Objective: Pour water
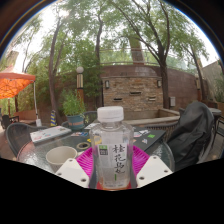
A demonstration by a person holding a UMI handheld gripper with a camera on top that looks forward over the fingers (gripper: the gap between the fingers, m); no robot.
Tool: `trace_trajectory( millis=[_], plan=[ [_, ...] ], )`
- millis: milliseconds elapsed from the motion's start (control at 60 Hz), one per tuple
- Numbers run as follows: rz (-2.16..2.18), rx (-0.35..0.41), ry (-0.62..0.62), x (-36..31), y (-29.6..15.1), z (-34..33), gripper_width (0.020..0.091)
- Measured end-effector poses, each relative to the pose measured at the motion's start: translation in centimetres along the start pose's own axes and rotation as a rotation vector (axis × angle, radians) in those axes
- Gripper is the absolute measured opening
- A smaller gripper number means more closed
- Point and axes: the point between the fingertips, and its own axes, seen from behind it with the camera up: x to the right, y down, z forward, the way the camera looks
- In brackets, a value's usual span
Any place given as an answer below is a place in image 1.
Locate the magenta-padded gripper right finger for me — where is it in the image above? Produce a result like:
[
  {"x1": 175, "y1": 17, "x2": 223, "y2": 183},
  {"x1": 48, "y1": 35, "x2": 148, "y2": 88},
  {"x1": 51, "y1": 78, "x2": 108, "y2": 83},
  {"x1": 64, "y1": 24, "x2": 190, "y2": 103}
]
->
[{"x1": 131, "y1": 144, "x2": 174, "y2": 189}]

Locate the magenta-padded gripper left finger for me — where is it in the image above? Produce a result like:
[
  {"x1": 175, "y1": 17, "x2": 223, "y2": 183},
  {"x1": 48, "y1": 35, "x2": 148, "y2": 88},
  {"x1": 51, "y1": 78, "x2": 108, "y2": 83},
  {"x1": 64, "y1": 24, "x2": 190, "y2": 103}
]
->
[{"x1": 54, "y1": 147, "x2": 98, "y2": 190}]

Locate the clear drink bottle white cap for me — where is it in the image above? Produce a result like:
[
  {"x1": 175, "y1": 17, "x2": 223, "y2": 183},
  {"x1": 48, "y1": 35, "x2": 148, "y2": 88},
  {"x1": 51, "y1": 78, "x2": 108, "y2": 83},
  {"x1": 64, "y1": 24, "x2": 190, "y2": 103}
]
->
[{"x1": 88, "y1": 105, "x2": 135, "y2": 191}]

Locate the white ribbed mug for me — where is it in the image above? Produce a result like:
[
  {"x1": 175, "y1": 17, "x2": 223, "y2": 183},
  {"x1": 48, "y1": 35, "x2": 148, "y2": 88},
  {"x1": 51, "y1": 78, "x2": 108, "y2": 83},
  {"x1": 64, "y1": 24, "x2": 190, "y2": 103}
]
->
[{"x1": 44, "y1": 145, "x2": 79, "y2": 174}]

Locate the small tape roll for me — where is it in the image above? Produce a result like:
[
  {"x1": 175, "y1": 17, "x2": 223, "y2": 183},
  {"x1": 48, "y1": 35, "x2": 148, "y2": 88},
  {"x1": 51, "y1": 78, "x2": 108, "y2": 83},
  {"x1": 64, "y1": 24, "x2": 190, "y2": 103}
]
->
[{"x1": 75, "y1": 141, "x2": 91, "y2": 152}]

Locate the flat round red coaster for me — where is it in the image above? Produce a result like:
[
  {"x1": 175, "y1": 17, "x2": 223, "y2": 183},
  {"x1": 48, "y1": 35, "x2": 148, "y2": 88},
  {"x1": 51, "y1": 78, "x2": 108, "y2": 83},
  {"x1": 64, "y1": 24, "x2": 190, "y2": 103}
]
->
[{"x1": 96, "y1": 181, "x2": 134, "y2": 191}]

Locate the black laptop with stickers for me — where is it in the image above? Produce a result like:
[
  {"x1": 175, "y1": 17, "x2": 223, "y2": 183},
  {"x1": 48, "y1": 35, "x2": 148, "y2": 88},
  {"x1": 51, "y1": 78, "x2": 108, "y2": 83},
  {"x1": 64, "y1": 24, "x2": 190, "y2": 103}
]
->
[{"x1": 131, "y1": 125, "x2": 167, "y2": 156}]

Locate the yellow square card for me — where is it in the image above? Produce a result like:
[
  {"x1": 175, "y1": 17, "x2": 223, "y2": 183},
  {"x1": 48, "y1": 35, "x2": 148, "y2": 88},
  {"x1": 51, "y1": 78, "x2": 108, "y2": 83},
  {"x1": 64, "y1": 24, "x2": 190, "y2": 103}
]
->
[{"x1": 86, "y1": 135, "x2": 101, "y2": 145}]

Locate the small blue sticker card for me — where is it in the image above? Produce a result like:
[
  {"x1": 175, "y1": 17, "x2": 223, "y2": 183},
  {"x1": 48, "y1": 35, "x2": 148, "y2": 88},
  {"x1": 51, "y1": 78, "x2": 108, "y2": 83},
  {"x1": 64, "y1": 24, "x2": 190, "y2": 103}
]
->
[{"x1": 70, "y1": 131, "x2": 90, "y2": 138}]

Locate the silver laptop with stickers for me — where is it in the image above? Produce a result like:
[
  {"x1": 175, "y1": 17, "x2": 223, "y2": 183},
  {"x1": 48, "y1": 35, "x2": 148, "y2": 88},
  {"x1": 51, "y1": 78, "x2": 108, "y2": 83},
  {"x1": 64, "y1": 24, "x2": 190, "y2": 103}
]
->
[{"x1": 28, "y1": 125, "x2": 74, "y2": 145}]

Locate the white sticker sheet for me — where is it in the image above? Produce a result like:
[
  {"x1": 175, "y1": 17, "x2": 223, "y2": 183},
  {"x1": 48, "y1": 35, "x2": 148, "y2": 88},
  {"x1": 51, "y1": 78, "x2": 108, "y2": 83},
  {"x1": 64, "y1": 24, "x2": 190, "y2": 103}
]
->
[{"x1": 84, "y1": 121, "x2": 100, "y2": 131}]

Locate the black jacket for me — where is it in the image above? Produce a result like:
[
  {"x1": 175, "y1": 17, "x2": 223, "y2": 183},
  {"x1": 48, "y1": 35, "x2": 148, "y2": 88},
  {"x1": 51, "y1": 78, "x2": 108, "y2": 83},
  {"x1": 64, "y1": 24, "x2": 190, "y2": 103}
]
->
[{"x1": 166, "y1": 100, "x2": 216, "y2": 172}]

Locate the blue yellow striped cone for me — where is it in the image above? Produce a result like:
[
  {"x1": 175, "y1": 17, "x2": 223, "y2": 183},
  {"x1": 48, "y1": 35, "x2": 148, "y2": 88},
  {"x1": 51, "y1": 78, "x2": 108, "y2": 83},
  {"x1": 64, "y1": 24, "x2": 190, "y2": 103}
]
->
[{"x1": 49, "y1": 109, "x2": 59, "y2": 128}]

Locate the green plant in blue pot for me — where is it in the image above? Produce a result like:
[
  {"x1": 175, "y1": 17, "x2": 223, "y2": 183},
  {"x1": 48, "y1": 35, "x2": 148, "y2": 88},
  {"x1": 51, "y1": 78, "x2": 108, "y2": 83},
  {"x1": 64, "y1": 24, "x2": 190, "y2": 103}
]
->
[{"x1": 60, "y1": 89, "x2": 87, "y2": 132}]

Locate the wooden bench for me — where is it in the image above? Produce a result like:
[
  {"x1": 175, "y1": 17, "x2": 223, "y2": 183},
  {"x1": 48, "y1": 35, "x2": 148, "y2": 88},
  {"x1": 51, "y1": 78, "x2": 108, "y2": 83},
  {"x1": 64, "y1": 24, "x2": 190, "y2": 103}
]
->
[{"x1": 12, "y1": 108, "x2": 38, "y2": 123}]

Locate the group of dark patio chairs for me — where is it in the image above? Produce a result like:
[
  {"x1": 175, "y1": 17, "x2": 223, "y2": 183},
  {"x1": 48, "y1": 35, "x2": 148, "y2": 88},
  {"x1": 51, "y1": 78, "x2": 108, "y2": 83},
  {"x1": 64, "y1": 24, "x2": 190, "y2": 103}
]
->
[{"x1": 0, "y1": 113, "x2": 21, "y2": 131}]

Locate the orange canopy tent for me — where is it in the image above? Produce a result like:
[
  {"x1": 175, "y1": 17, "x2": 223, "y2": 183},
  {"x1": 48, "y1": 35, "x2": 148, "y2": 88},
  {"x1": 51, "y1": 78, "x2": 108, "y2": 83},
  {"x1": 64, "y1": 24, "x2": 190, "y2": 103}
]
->
[{"x1": 0, "y1": 65, "x2": 37, "y2": 100}]

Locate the grey wall utility box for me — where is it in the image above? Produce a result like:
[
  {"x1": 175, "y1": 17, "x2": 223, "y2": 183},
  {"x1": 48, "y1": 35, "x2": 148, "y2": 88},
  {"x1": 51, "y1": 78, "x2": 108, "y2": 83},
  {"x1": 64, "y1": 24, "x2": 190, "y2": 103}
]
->
[{"x1": 168, "y1": 96, "x2": 177, "y2": 108}]

